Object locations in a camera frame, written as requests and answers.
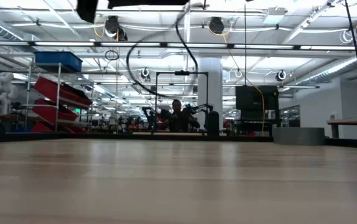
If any thin black cord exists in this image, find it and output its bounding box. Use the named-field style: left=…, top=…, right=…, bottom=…
left=126, top=4, right=200, bottom=98

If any blue storage bin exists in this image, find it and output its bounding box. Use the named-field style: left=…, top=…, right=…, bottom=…
left=34, top=51, right=83, bottom=73

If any red storage bin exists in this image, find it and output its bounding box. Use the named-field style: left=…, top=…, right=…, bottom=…
left=32, top=98, right=78, bottom=125
left=31, top=121, right=88, bottom=134
left=34, top=77, right=93, bottom=110

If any metal shelf rack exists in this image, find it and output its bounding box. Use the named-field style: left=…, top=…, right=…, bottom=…
left=24, top=62, right=95, bottom=134

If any person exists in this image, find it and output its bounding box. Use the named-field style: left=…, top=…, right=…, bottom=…
left=165, top=99, right=200, bottom=133

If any white pillar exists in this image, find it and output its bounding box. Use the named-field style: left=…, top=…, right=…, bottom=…
left=198, top=57, right=223, bottom=118

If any long ceiling light strip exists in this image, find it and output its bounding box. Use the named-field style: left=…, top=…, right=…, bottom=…
left=0, top=40, right=357, bottom=51

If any thin black vertical pole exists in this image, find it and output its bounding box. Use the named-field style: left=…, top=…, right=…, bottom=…
left=243, top=4, right=247, bottom=86

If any white ceiling box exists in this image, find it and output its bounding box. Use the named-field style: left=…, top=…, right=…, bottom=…
left=263, top=7, right=287, bottom=25

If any black monitor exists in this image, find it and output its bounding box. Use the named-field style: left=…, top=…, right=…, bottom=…
left=235, top=85, right=279, bottom=119

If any wooden bench table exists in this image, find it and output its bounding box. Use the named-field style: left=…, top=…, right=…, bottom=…
left=326, top=115, right=357, bottom=139

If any black camera gantry frame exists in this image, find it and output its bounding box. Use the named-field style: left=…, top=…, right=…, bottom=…
left=155, top=70, right=210, bottom=131

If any black aluminium table frame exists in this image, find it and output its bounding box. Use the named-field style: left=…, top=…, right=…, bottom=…
left=0, top=132, right=357, bottom=149

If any yellow cable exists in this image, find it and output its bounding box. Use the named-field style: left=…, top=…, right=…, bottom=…
left=207, top=21, right=265, bottom=133

